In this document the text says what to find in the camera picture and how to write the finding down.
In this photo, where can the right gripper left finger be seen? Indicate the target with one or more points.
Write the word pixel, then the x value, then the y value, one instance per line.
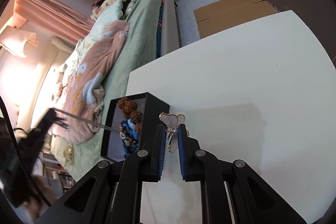
pixel 155 146

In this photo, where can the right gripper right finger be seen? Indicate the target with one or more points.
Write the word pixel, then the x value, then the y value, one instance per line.
pixel 187 148

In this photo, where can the gold butterfly brooch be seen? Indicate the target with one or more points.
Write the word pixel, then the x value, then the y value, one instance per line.
pixel 171 122

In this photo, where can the black jewelry box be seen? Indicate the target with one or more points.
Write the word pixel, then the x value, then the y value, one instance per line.
pixel 130 121

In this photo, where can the pink duck blanket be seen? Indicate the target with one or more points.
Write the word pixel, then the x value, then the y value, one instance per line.
pixel 83 95

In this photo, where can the green bed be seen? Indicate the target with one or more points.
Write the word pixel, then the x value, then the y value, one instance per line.
pixel 153 29

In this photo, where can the flattened brown cardboard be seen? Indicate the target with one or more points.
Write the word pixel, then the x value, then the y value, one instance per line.
pixel 225 14

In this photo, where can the pink curtain left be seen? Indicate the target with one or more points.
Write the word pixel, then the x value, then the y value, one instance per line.
pixel 56 17

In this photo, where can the light green pillow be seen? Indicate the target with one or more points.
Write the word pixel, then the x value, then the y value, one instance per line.
pixel 112 13

